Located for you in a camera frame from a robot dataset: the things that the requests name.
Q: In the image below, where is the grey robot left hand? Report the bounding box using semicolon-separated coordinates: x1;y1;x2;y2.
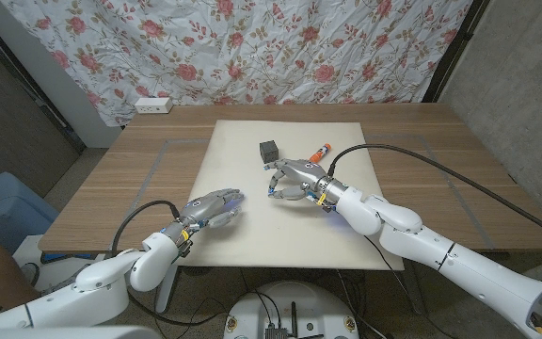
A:
161;187;246;245

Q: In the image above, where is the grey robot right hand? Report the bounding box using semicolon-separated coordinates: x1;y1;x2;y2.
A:
262;158;348;213

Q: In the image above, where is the cream foam board mat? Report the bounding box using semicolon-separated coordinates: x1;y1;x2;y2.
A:
181;119;405;271

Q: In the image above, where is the orange glue stick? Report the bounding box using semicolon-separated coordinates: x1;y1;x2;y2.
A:
308;142;332;164

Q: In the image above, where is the dark grey block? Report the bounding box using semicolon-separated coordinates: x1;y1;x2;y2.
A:
259;139;280;164

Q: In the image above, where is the table leg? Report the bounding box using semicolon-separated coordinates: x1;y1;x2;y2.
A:
400;268;427;315
155;266;178;315

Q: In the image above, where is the white power strip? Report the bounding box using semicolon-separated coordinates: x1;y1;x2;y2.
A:
134;96;174;115

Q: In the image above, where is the white robot torso base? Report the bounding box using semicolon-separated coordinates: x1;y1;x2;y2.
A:
223;281;359;339

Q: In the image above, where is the floral backdrop cloth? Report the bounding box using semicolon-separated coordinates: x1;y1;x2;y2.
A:
0;0;474;127

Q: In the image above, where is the white floor box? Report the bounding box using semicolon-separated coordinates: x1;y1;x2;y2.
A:
9;234;112;293

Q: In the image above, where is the white robot chest panel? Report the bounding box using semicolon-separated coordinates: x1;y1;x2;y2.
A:
0;325;162;339

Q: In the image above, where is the blue storage bin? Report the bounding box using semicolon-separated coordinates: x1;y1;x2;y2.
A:
0;171;60;255

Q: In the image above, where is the black backdrop pole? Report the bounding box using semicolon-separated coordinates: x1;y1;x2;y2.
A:
0;8;87;152
422;0;491;104

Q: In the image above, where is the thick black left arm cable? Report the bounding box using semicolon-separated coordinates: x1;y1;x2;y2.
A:
110;200;228;327

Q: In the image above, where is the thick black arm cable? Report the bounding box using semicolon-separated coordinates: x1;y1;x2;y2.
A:
110;200;228;327
327;143;542;246

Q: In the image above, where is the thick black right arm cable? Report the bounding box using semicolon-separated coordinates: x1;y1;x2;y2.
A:
327;143;542;246

